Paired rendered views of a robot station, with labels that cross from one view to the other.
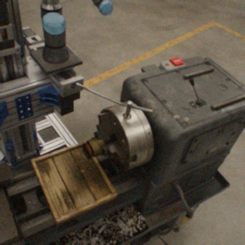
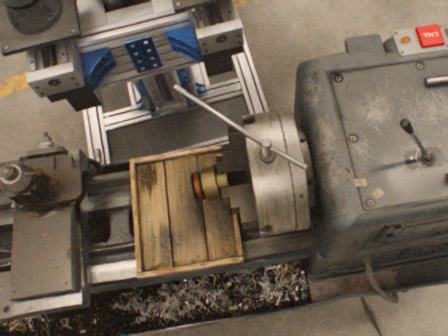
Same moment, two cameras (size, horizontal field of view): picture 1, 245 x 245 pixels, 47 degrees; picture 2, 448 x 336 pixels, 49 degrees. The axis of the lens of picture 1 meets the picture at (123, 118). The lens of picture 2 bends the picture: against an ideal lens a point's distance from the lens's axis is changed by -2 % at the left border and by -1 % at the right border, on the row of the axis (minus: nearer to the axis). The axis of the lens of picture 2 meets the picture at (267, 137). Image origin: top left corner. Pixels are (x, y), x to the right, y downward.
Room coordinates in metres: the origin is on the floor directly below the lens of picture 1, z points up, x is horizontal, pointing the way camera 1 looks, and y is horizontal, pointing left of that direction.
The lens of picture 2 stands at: (0.52, -0.23, 2.30)
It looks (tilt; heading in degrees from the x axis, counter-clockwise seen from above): 66 degrees down; 30
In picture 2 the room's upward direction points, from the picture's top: 3 degrees counter-clockwise
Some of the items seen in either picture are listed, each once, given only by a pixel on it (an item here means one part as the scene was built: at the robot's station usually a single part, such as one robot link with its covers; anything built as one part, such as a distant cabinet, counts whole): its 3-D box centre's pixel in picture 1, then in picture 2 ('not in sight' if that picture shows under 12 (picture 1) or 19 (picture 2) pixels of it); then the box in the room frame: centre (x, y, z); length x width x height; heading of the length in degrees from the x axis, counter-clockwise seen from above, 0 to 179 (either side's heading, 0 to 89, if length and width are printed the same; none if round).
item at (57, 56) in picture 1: (55, 48); not in sight; (1.35, 0.44, 1.21); 0.15 x 0.15 x 0.10
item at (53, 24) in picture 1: (54, 29); not in sight; (1.36, 0.44, 1.33); 0.13 x 0.12 x 0.14; 23
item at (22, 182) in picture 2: not in sight; (14, 176); (0.58, 0.55, 1.13); 0.08 x 0.08 x 0.03
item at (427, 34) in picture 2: (176, 62); (430, 37); (1.36, -0.24, 1.26); 0.06 x 0.06 x 0.02; 37
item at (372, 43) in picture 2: (151, 71); (365, 51); (1.25, -0.11, 1.24); 0.09 x 0.08 x 0.03; 127
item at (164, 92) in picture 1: (182, 114); (415, 145); (1.16, -0.32, 1.06); 0.59 x 0.48 x 0.39; 127
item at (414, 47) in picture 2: (172, 67); (418, 45); (1.34, -0.22, 1.23); 0.13 x 0.08 x 0.05; 127
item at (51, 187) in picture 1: (73, 178); (185, 209); (0.75, 0.19, 0.89); 0.36 x 0.30 x 0.04; 37
